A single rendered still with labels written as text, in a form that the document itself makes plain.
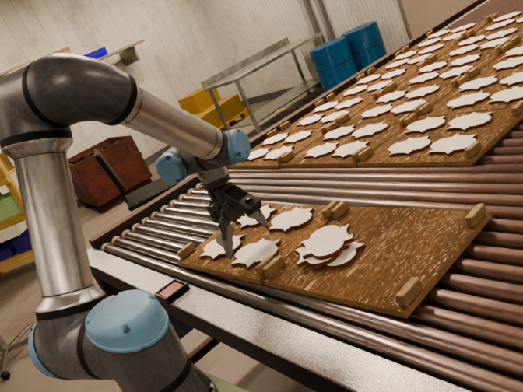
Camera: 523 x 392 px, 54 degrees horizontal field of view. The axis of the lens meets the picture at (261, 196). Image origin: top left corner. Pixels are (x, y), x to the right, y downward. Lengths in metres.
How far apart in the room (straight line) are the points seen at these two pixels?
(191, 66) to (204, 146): 8.22
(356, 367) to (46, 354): 0.52
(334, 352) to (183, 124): 0.51
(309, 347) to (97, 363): 0.39
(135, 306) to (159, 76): 8.11
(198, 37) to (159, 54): 0.90
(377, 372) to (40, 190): 0.63
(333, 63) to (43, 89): 5.95
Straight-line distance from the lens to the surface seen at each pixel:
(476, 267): 1.07
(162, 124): 0.95
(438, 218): 1.22
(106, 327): 0.81
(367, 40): 7.03
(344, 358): 0.95
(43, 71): 0.87
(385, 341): 0.95
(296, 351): 1.02
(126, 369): 0.83
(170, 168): 1.17
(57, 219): 0.91
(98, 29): 8.56
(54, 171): 0.92
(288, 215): 1.50
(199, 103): 8.40
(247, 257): 1.37
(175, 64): 9.08
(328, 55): 6.67
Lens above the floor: 1.51
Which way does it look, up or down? 19 degrees down
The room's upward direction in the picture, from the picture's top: 24 degrees counter-clockwise
